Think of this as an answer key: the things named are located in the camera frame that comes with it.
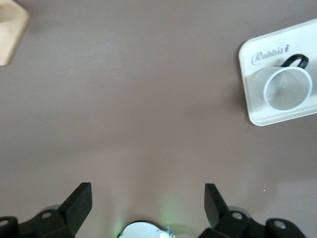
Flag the wooden cup rack stand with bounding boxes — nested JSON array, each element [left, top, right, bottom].
[[0, 0, 31, 66]]

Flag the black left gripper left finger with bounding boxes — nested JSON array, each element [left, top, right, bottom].
[[0, 182, 93, 238]]

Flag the cream plastic tray rabbit print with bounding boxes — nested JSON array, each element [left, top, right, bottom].
[[238, 18, 317, 126]]

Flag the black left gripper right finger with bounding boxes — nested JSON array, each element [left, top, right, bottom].
[[199, 183, 308, 238]]

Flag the white smiley cup black handle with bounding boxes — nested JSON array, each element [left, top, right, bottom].
[[252, 54, 313, 113]]

